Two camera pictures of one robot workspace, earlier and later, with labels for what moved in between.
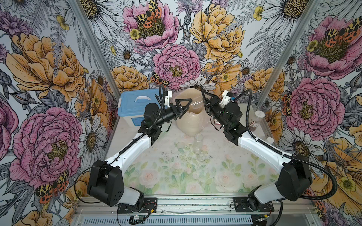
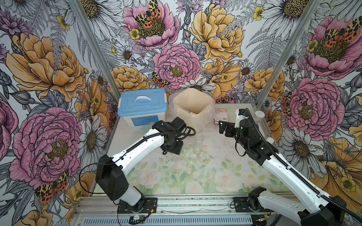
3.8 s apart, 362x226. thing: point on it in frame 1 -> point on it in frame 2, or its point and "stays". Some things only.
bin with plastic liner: x=196 y=119 stays
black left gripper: x=179 y=112 -> x=176 y=150
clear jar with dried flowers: x=199 y=143 stays
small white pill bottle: x=270 y=140 stays
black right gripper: x=216 y=100 -> x=230 y=126
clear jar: x=196 y=105 -> x=172 y=157
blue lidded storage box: x=131 y=105 stays
